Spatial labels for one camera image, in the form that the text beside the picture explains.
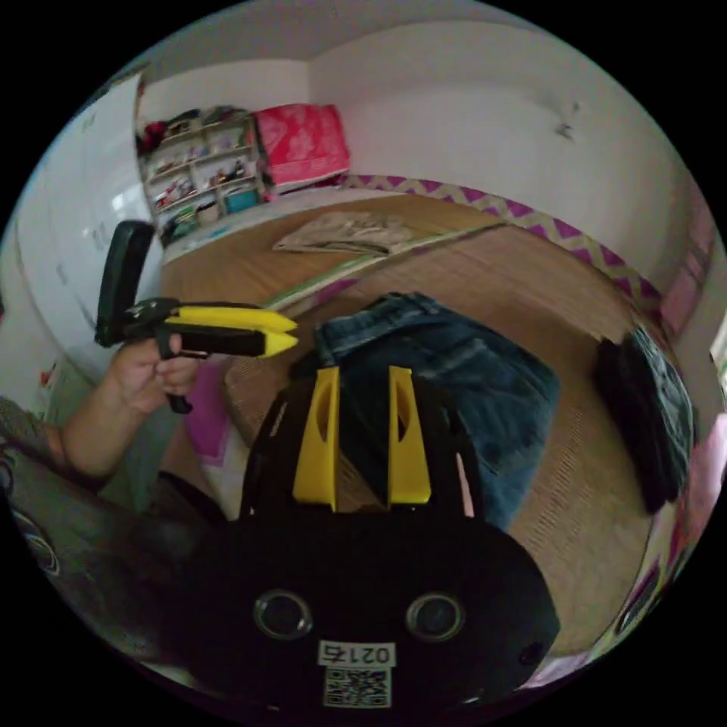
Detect pile of clothes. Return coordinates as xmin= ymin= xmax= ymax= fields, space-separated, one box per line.
xmin=592 ymin=326 xmax=697 ymax=516

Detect white shelf with items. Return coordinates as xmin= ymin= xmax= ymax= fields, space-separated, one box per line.
xmin=138 ymin=106 xmax=269 ymax=246

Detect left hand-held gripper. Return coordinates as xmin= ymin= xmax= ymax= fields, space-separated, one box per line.
xmin=121 ymin=297 xmax=300 ymax=416

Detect person's left forearm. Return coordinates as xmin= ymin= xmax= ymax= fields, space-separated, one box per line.
xmin=58 ymin=374 xmax=150 ymax=479

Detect person's body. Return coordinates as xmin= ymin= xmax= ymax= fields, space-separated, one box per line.
xmin=0 ymin=357 xmax=239 ymax=677

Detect blue jeans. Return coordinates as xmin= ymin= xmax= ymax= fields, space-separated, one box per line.
xmin=314 ymin=292 xmax=564 ymax=530

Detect person's left hand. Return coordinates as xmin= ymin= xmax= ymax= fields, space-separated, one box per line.
xmin=110 ymin=333 xmax=201 ymax=417

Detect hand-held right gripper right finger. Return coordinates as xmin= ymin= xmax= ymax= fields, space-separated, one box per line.
xmin=388 ymin=366 xmax=430 ymax=510

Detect red patterned bag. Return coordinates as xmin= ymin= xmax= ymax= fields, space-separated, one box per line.
xmin=251 ymin=104 xmax=351 ymax=198

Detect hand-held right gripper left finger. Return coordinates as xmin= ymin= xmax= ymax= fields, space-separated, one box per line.
xmin=292 ymin=366 xmax=341 ymax=513

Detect beige folded cloth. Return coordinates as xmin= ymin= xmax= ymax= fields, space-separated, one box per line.
xmin=272 ymin=212 xmax=417 ymax=257

